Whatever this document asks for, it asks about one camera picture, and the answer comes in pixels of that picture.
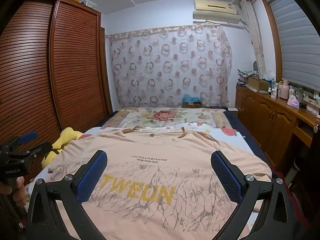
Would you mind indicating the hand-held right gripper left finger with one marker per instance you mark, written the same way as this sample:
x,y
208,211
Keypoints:
x,y
92,177

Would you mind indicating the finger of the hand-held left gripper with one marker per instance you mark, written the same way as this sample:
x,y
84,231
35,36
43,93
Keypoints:
x,y
37,148
27,136

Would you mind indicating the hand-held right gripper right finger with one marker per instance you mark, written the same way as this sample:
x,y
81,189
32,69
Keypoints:
x,y
225,177

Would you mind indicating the peach printed t-shirt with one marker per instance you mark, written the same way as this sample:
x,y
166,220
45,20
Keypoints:
x,y
150,180

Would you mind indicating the person's left hand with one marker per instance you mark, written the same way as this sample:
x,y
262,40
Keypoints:
x,y
18,187

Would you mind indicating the yellow plush toy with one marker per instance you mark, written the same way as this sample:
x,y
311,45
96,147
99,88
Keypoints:
x,y
67,136

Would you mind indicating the strawberry print bed sheet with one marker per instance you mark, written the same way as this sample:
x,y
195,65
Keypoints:
x,y
235,135

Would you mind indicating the bed with dark sheet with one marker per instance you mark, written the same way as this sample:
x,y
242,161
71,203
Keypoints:
x,y
247,130

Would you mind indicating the white power strip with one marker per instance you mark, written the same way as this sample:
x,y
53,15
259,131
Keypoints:
x,y
232,108

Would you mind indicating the wooden sideboard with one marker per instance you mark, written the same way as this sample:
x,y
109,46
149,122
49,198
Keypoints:
x,y
262,115

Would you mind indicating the wooden louvered wardrobe door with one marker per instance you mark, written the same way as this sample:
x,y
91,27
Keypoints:
x,y
62,67

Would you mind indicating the small cardboard box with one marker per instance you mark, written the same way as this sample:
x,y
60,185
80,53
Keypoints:
x,y
192,104

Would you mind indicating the blue plastic bag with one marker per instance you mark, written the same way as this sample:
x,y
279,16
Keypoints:
x,y
191,98

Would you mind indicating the floral blanket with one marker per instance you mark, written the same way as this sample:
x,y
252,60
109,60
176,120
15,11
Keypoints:
x,y
162,116

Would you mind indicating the white carton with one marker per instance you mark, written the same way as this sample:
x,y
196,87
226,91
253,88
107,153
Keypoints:
x,y
273,93

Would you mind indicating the flat cardboard box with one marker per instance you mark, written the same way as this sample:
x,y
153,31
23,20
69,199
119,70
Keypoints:
x,y
257,83

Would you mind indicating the pink tissue pack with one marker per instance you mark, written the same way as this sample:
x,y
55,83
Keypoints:
x,y
293,102

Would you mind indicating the stack of folded cloths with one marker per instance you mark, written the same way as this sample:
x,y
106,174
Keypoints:
x,y
247,73

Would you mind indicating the pink thermos jug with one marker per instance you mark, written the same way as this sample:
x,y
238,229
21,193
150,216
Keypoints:
x,y
285,88

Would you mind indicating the clear plastic bag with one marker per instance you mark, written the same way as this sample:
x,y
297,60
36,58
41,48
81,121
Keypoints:
x,y
268,76

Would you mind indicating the grey table fan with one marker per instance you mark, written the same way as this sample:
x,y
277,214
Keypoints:
x,y
256,66

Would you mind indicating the sheer circle-patterned curtain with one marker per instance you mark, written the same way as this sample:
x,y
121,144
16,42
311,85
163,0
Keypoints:
x,y
162,67

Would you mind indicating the tied cream window curtain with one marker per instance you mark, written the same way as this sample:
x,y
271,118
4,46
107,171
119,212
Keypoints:
x,y
256,37

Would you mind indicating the white box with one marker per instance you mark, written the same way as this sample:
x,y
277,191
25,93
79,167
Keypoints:
x,y
90,3

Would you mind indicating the grey window blind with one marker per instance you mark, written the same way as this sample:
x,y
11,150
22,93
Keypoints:
x,y
295,42

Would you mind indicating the wooden window frame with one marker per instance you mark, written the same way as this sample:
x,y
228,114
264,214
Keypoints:
x,y
272,35

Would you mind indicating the beige wall air conditioner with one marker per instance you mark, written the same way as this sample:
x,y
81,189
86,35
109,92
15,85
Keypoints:
x,y
215,11

